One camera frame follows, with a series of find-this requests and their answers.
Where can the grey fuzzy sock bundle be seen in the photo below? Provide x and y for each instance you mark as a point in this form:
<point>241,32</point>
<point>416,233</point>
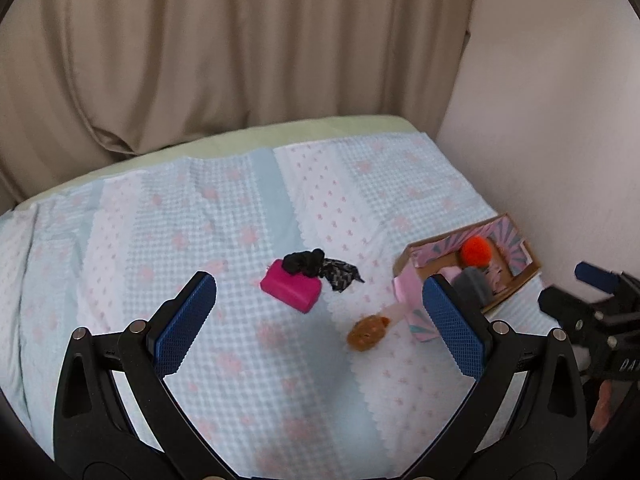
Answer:
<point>473,288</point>

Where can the orange fluffy pompom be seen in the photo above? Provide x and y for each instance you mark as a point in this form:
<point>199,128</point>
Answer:
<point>475,251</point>

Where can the black patterned cloth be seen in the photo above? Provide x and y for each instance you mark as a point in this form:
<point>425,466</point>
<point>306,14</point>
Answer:
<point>314,264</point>

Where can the pale green mattress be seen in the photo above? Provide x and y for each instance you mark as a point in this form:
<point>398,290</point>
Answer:
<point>245,140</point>

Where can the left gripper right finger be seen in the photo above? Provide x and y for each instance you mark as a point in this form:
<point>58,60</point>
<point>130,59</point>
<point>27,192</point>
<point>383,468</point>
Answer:
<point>524,417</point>

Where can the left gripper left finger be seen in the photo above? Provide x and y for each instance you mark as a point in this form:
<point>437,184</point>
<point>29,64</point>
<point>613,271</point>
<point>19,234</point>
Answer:
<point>114,416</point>

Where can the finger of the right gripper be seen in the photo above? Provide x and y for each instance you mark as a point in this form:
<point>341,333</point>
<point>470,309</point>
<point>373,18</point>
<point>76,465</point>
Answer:
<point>600,279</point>

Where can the magenta zip pouch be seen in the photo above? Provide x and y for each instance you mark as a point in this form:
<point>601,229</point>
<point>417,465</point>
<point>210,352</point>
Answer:
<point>295,290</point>

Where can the beige curtain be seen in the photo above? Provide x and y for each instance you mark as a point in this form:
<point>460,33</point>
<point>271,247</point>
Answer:
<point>86,83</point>

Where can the cardboard box with pink lining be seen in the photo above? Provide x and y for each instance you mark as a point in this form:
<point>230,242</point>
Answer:
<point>513,264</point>

